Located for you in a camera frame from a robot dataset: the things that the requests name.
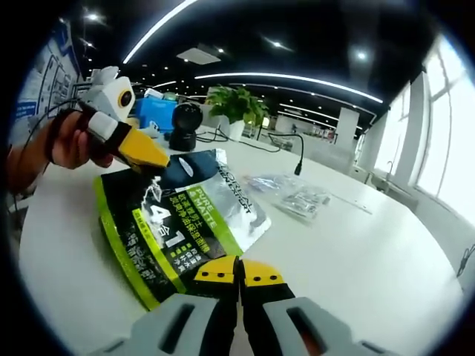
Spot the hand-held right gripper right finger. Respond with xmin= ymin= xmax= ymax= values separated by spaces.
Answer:
xmin=239 ymin=258 xmax=400 ymax=356

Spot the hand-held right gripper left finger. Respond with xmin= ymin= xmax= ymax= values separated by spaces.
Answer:
xmin=88 ymin=255 xmax=240 ymax=356

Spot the green black sheet goods packet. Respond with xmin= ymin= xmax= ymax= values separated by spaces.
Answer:
xmin=92 ymin=148 xmax=272 ymax=312

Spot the person's left hand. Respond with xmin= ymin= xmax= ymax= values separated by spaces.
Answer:
xmin=51 ymin=110 xmax=114 ymax=171

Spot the blue cardboard box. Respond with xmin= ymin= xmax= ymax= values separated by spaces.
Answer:
xmin=134 ymin=96 xmax=178 ymax=131

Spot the black barcode scanner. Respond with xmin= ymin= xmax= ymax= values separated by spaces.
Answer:
xmin=168 ymin=102 xmax=204 ymax=152

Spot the white table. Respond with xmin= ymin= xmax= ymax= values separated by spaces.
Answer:
xmin=18 ymin=125 xmax=472 ymax=356

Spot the long ceiling light strip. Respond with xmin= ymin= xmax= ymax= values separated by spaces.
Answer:
xmin=122 ymin=0 xmax=201 ymax=65
xmin=194 ymin=72 xmax=384 ymax=104

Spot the ceiling air vent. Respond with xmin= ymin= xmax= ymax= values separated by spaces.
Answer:
xmin=176 ymin=43 xmax=222 ymax=63

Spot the green potted plant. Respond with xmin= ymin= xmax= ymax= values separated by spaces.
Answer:
xmin=205 ymin=85 xmax=270 ymax=142

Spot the steel sink with faucet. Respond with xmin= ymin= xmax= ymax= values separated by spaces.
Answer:
xmin=370 ymin=160 xmax=420 ymax=211

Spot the white small cabinet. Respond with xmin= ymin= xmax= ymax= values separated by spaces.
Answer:
xmin=350 ymin=165 xmax=373 ymax=185

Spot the white low partition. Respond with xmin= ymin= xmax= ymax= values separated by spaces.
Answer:
xmin=307 ymin=142 xmax=354 ymax=175

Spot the blue white wall poster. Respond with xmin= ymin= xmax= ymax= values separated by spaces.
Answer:
xmin=14 ymin=27 xmax=85 ymax=123

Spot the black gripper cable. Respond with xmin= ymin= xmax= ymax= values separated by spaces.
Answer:
xmin=10 ymin=98 xmax=85 ymax=208

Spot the black scanner cable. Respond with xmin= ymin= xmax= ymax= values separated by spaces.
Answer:
xmin=194 ymin=128 xmax=281 ymax=154

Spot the black hand strap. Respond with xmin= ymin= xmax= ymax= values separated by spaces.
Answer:
xmin=43 ymin=108 xmax=73 ymax=165

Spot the white table cable cover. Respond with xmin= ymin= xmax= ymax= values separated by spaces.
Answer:
xmin=330 ymin=192 xmax=373 ymax=215

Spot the black gooseneck cable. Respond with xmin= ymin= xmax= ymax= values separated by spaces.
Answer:
xmin=267 ymin=132 xmax=305 ymax=177

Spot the black cable bundle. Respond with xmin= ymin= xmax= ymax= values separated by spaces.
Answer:
xmin=456 ymin=243 xmax=475 ymax=277

